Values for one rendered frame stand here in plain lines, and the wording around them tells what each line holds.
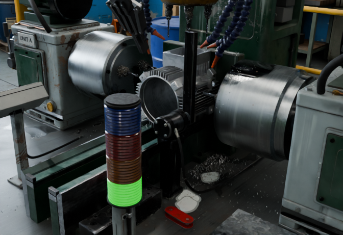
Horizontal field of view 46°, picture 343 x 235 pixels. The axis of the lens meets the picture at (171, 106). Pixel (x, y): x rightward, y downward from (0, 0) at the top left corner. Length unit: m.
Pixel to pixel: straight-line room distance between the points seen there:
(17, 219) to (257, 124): 0.65
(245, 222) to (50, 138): 0.86
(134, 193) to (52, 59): 0.89
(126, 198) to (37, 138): 0.87
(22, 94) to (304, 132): 0.73
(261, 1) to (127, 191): 0.83
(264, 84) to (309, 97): 0.15
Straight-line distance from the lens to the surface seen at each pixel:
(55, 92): 1.55
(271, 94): 1.01
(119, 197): 0.71
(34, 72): 1.60
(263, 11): 1.34
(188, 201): 1.14
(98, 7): 8.20
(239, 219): 0.89
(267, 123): 1.00
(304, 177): 1.00
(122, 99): 0.65
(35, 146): 1.48
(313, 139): 0.96
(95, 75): 1.36
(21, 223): 1.11
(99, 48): 1.38
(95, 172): 1.05
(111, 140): 0.66
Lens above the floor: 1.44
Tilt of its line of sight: 21 degrees down
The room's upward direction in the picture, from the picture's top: 1 degrees clockwise
